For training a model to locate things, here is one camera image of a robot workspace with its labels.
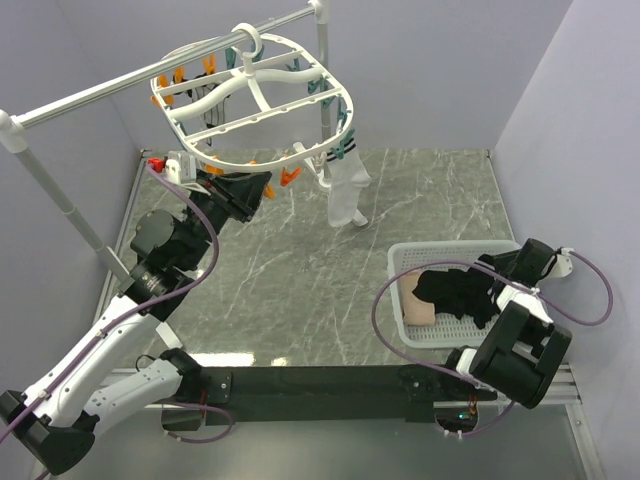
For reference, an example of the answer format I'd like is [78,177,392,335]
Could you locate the purple cable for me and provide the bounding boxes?
[0,167,236,480]
[372,249,614,436]

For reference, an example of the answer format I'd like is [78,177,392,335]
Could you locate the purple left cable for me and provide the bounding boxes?
[0,167,236,480]

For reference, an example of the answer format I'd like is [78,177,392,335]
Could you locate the white round clip hanger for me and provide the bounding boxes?
[150,23,355,173]

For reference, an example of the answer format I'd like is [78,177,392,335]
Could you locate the clear clothespin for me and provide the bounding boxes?
[293,142,325,184]

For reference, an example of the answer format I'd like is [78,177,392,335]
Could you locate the beige cloth in basket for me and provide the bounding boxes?
[399,272,436,327]

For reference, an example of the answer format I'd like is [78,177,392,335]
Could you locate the orange pinched clothespin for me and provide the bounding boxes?
[279,167,302,187]

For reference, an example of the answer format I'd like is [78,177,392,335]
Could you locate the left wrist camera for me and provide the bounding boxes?
[146,151,207,193]

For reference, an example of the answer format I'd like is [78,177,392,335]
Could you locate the teal clothespin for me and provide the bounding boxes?
[286,58,301,72]
[225,48,237,70]

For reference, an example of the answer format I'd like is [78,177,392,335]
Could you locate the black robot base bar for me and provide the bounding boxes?
[175,365,480,423]

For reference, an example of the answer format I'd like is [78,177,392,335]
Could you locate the teal clothespin left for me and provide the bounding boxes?
[225,48,237,70]

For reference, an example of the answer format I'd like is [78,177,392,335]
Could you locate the orange clothespin holding sock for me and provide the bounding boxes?
[263,184,276,199]

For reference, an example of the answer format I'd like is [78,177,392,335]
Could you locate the teal clothespin being pinched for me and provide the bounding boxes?
[327,136,356,162]

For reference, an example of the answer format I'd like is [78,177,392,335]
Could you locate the white sock black cuff stripes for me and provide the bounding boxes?
[327,145,371,228]

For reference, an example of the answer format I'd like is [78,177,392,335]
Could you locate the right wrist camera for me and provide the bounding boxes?
[545,247,574,279]

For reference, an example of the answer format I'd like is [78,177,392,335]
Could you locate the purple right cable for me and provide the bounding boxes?
[372,249,614,436]

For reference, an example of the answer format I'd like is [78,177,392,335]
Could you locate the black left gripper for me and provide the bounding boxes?
[179,168,272,270]

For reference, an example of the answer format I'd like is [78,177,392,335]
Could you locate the teal clothespin front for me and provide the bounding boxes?
[286,58,301,72]

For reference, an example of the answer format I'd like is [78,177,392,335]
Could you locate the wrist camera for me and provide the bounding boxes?
[146,151,207,193]
[545,247,574,279]

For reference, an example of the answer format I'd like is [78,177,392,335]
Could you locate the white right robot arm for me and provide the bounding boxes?
[438,239,572,409]

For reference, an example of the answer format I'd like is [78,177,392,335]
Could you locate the white plastic laundry basket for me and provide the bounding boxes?
[387,240,520,349]

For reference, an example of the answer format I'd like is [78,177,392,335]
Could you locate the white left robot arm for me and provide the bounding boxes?
[1,172,271,475]

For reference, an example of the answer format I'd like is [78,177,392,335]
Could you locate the black and white striped sock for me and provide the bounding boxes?
[187,74,231,132]

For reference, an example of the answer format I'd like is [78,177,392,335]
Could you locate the white metal drying rack stand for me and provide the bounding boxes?
[0,0,369,351]

